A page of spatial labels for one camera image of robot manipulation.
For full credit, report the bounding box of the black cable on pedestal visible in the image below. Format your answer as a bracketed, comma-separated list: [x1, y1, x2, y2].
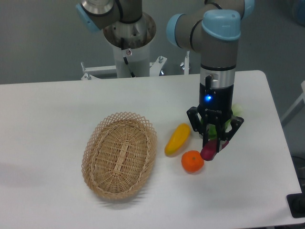
[120, 37, 136, 78]

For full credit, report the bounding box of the black box at table edge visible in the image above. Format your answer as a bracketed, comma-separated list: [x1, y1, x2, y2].
[286, 193, 305, 219]

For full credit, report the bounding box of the woven wicker basket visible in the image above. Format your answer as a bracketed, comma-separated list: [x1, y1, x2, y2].
[81, 112, 157, 200]

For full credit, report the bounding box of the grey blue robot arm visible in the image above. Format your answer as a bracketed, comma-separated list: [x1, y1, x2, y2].
[76, 0, 255, 160]

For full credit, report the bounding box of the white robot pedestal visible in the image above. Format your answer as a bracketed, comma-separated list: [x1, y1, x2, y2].
[80, 13, 191, 81]

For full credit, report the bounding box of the yellow mango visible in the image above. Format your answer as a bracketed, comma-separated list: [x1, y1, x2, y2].
[164, 123, 191, 156]

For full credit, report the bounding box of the orange tangerine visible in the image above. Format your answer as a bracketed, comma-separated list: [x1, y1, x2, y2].
[181, 150, 204, 173]

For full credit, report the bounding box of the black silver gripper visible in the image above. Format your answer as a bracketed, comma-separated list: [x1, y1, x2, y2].
[186, 64, 244, 153]

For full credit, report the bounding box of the purple sweet potato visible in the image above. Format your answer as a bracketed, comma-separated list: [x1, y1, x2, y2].
[200, 139, 218, 161]

